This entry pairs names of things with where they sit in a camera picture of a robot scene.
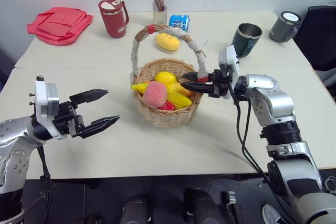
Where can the yellow bread on table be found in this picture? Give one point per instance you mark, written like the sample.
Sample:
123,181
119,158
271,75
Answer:
168,42

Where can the pink toy peach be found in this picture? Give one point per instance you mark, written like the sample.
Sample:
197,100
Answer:
154,95

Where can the black office chair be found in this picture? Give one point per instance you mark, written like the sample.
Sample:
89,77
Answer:
319,40

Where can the red mug with lid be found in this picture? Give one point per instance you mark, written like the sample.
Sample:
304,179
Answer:
113,22

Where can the yellow toy banana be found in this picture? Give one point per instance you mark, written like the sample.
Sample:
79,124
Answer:
179,100

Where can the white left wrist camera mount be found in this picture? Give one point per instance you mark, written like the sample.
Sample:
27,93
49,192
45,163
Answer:
44,98

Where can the orange yellow toy fruit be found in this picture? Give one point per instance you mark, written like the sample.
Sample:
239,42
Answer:
181,89

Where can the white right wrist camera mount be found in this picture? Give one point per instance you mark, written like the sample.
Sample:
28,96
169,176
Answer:
229,60

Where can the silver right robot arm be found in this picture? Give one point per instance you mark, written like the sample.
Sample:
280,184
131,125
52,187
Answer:
275,103

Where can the small red toy fruit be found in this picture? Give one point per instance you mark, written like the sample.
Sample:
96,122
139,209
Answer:
168,106

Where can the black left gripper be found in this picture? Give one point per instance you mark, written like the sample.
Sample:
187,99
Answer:
65,119

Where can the yellow toy lemon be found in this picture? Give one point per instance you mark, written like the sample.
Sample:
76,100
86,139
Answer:
165,77

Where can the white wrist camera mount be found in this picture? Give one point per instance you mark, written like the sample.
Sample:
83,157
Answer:
44,98
229,60

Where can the grey mug with lid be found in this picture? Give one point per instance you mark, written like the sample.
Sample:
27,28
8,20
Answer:
283,28

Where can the white sneaker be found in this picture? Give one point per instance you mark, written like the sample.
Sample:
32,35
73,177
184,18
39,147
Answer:
273,214

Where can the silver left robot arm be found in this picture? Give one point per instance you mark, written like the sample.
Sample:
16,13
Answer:
15,140

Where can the dark green steel mug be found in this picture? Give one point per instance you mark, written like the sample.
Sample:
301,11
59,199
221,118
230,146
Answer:
245,41

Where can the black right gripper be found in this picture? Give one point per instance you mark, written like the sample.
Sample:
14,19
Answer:
220,86

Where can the red cloth bag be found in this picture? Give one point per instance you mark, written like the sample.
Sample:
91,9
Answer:
60,24

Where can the blue printed can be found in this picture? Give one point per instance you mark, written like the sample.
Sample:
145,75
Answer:
179,22

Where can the dark rounded shape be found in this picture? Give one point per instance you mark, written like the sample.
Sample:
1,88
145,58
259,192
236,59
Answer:
135,209
202,207

